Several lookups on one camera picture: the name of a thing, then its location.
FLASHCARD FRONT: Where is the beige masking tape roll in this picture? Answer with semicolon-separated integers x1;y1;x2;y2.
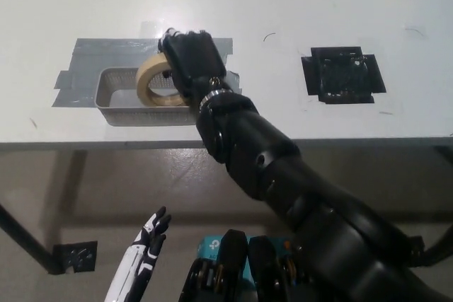
136;53;189;107

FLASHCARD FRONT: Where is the small grey perforated container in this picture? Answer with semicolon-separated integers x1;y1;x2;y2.
94;67;199;127

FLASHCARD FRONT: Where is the dark table frame bar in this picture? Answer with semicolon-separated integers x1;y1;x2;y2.
434;145;453;165

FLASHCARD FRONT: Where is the black diagonal table leg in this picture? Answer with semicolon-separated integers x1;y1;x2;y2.
0;204;59;275

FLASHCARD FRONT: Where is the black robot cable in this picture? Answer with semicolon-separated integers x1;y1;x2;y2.
408;222;453;268

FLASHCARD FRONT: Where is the grey duct tape patch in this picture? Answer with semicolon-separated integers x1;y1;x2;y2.
52;37;243;108

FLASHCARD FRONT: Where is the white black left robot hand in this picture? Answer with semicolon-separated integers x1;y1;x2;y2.
104;206;173;302

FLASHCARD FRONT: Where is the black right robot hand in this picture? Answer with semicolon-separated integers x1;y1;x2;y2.
157;28;228;105

